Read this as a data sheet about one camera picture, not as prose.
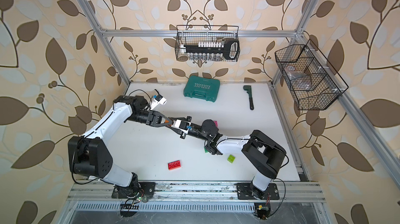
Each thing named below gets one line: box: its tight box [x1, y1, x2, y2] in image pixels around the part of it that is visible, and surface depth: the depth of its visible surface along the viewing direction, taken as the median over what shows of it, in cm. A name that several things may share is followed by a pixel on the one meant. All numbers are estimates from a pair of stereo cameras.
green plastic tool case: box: [183, 75, 221, 103], surface depth 114 cm
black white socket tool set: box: [180, 39, 239, 61], surface depth 86 cm
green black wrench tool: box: [243, 85, 255, 110], surface depth 114 cm
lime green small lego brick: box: [227, 154, 236, 164], surface depth 85 cm
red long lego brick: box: [167, 159, 182, 171], surface depth 84 cm
